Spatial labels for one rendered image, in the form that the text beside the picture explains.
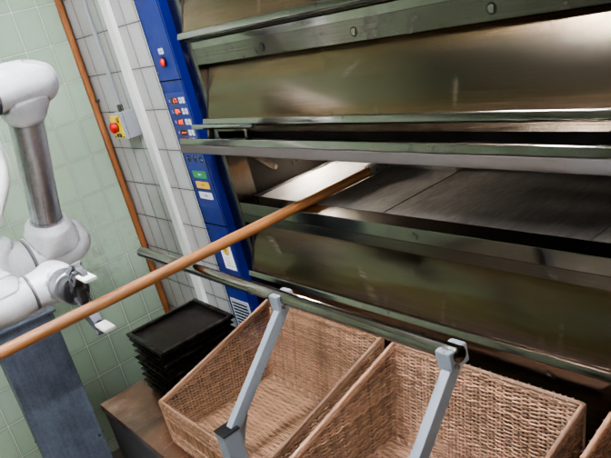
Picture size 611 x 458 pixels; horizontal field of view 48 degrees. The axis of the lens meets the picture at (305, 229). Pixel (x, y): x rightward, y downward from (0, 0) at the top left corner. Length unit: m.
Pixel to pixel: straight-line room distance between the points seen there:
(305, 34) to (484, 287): 0.73
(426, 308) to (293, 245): 0.56
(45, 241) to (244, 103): 0.84
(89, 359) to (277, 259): 1.21
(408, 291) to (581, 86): 0.74
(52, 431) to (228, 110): 1.25
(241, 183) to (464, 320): 0.93
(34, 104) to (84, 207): 0.92
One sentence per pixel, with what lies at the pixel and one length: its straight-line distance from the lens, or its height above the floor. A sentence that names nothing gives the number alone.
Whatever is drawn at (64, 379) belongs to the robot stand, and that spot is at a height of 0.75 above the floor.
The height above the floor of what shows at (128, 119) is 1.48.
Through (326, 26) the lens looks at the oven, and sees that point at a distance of 1.66.
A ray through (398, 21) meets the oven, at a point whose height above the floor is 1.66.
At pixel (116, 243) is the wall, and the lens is 3.06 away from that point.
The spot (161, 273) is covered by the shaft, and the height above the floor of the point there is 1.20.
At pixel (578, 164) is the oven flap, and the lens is 1.15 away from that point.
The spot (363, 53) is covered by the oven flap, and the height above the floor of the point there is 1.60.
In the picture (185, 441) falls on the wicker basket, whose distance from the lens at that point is 2.16.
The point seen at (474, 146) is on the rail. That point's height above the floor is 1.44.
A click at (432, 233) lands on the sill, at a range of 1.62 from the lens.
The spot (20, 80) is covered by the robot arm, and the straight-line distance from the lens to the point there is 2.13.
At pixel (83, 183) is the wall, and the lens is 2.98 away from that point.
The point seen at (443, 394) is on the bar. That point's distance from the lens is 1.17.
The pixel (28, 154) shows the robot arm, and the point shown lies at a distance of 2.26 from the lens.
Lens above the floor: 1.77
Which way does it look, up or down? 19 degrees down
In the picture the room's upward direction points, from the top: 15 degrees counter-clockwise
